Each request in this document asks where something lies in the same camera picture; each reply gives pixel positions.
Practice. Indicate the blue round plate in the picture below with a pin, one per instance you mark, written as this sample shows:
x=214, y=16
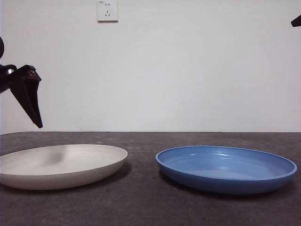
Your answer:
x=223, y=184

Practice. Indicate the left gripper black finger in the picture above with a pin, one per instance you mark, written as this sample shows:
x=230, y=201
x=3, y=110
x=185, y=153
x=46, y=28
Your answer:
x=29, y=94

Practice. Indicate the white round plate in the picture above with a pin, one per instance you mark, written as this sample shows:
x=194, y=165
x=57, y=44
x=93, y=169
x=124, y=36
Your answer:
x=89, y=162

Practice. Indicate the white wall socket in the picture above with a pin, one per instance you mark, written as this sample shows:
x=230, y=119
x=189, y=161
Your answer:
x=107, y=10

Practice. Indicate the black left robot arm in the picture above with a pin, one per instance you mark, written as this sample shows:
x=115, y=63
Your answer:
x=4, y=81

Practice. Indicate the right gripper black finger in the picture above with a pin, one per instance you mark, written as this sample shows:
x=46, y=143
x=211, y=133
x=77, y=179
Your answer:
x=296, y=22

